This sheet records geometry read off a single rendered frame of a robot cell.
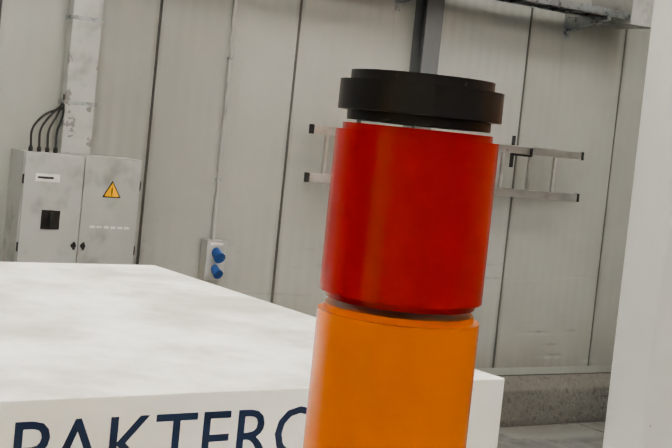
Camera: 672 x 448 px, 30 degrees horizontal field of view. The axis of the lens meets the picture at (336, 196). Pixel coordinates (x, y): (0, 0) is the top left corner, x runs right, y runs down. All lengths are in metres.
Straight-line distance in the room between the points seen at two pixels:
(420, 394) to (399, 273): 0.04
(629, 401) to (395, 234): 2.64
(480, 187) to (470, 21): 9.75
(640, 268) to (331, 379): 2.60
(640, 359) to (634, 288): 0.16
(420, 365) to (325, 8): 8.98
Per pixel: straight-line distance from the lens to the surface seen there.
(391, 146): 0.36
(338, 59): 9.38
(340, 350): 0.37
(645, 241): 2.95
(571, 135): 10.88
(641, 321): 2.95
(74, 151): 8.37
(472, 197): 0.37
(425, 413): 0.37
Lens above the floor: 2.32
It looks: 3 degrees down
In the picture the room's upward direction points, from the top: 6 degrees clockwise
